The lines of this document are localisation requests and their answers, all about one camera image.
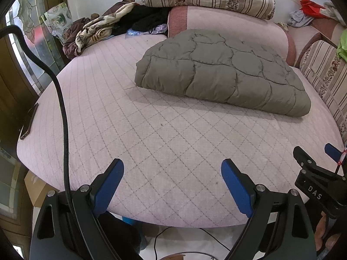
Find wooden glazed door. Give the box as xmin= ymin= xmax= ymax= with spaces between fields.
xmin=0 ymin=0 xmax=68 ymax=252

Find pink folded blanket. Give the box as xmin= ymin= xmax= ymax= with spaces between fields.
xmin=167 ymin=5 xmax=296 ymax=67

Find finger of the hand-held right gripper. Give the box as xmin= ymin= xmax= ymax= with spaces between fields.
xmin=293 ymin=146 xmax=342 ymax=180
xmin=324 ymin=143 xmax=346 ymax=166

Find brown patterned blanket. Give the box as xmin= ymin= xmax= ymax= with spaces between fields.
xmin=63 ymin=2 xmax=136 ymax=59

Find black smartphone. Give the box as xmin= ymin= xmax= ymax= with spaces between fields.
xmin=20 ymin=103 xmax=39 ymax=141

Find white cloth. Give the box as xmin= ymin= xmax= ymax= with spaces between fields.
xmin=322 ymin=1 xmax=343 ymax=22

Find green cloth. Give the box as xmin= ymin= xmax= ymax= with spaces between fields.
xmin=336 ymin=28 xmax=347 ymax=60

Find grey-blue cloth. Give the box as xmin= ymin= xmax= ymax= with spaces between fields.
xmin=288 ymin=10 xmax=315 ymax=28

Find clear plastic bag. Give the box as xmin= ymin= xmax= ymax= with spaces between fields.
xmin=127 ymin=24 xmax=169 ymax=36

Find olive hooded puffer jacket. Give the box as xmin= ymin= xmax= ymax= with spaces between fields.
xmin=135 ymin=29 xmax=311 ymax=117

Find green printed plastic bag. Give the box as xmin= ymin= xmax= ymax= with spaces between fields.
xmin=41 ymin=2 xmax=72 ymax=44

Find striped floral headboard cushion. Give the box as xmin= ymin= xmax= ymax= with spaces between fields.
xmin=294 ymin=19 xmax=347 ymax=141

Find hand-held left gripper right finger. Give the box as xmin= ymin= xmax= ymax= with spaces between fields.
xmin=221 ymin=158 xmax=318 ymax=260

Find red cloth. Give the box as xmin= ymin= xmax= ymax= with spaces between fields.
xmin=300 ymin=0 xmax=326 ymax=18

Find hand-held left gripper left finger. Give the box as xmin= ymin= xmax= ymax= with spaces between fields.
xmin=29 ymin=158 xmax=125 ymax=260

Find person's right hand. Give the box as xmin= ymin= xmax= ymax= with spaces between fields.
xmin=316 ymin=213 xmax=339 ymax=252

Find black clothes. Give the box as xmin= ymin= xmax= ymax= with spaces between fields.
xmin=127 ymin=5 xmax=171 ymax=33

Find cardboard box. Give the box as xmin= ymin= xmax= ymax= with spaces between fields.
xmin=24 ymin=169 xmax=60 ymax=208

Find thin black floor cable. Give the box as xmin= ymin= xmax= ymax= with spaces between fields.
xmin=153 ymin=226 xmax=231 ymax=260

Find pink quilted bed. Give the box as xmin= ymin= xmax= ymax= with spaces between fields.
xmin=17 ymin=19 xmax=347 ymax=228

